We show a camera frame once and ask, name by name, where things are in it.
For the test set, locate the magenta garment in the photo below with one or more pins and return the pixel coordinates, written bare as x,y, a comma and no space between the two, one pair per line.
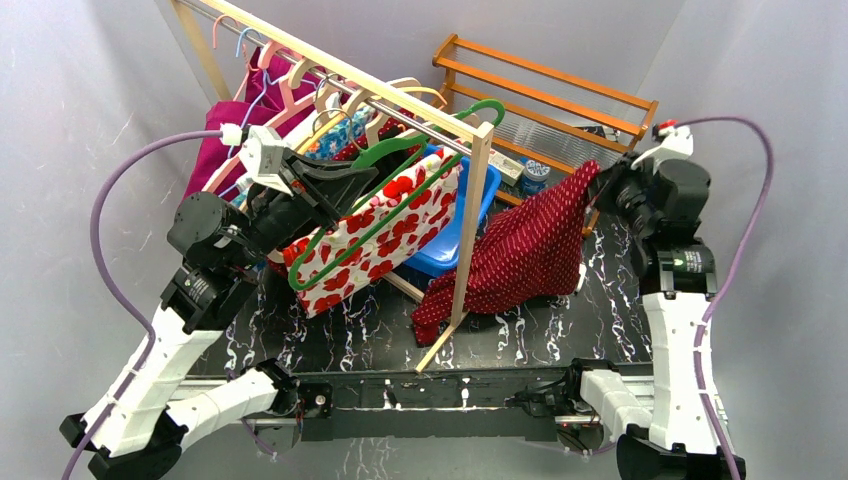
225,132

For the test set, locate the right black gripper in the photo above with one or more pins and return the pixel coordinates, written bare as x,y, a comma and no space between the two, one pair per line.
607,179

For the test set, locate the blue plastic bin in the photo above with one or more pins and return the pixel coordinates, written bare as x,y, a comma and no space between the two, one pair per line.
441,254

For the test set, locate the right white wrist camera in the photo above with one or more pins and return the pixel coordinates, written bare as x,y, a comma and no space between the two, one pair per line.
674,142

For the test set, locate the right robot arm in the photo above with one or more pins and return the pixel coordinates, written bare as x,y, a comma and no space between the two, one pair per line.
680,435

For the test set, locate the black garment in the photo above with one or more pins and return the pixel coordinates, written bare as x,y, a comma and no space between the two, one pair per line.
405,140

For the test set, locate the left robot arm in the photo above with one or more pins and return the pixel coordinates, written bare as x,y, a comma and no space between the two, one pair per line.
138,430

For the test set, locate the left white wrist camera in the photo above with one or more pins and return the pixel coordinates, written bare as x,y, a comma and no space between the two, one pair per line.
266,158

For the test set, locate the black base frame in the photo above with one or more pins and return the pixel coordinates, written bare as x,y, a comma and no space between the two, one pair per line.
536,404

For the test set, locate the orange wooden shoe rack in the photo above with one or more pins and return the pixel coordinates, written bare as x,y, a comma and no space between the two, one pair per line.
553,118

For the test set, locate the cream wooden hanger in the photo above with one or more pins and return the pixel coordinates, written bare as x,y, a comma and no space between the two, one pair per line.
438,127

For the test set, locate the red polka dot skirt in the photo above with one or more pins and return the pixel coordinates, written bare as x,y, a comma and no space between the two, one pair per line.
531,250

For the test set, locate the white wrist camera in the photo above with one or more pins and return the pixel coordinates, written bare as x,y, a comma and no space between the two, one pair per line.
674,142
266,158

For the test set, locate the white red poppy garment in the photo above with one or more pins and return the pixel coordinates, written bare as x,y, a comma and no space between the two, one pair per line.
394,224

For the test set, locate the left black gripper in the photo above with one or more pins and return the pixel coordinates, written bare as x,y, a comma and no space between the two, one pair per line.
299,187

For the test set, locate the wooden clothes rack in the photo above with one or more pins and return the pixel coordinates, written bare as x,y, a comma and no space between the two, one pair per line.
393,97

